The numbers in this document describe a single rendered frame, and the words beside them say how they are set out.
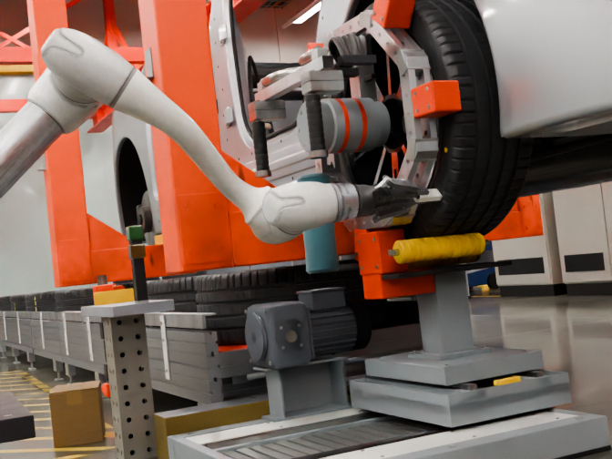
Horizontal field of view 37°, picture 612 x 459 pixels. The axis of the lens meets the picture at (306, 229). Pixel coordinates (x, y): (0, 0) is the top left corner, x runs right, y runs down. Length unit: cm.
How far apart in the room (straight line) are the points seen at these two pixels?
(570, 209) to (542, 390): 547
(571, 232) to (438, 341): 541
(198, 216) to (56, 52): 84
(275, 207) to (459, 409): 65
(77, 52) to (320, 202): 60
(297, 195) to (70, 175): 265
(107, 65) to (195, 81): 78
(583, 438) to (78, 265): 287
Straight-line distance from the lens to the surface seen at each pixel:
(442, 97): 210
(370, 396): 252
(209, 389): 275
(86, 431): 314
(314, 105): 213
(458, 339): 244
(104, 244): 455
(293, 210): 199
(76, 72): 195
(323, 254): 239
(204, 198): 264
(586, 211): 761
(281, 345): 249
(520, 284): 842
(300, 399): 270
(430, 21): 226
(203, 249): 263
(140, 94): 196
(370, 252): 235
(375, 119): 234
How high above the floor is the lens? 51
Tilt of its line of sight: 2 degrees up
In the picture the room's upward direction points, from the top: 6 degrees counter-clockwise
